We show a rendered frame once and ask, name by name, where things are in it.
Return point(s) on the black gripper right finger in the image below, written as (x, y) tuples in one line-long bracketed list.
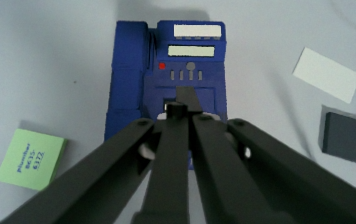
[(303, 191)]

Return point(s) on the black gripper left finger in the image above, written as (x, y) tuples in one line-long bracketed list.
[(97, 188)]

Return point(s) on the green sticky note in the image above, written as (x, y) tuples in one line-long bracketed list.
[(32, 159)]

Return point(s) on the blue telephone handset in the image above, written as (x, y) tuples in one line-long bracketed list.
[(131, 59)]

